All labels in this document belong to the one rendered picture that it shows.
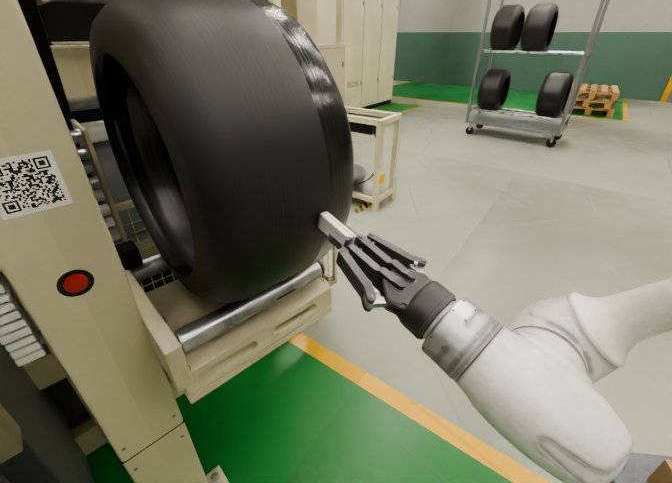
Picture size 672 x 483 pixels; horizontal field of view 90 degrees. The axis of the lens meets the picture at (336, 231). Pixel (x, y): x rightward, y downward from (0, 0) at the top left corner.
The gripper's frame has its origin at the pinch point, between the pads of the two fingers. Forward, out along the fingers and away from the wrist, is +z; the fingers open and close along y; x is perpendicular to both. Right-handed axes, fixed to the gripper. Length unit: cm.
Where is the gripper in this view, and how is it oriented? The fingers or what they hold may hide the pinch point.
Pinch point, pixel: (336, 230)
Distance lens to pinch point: 53.6
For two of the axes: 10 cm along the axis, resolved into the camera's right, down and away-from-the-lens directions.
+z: -6.7, -5.7, 4.8
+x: -1.7, 7.4, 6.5
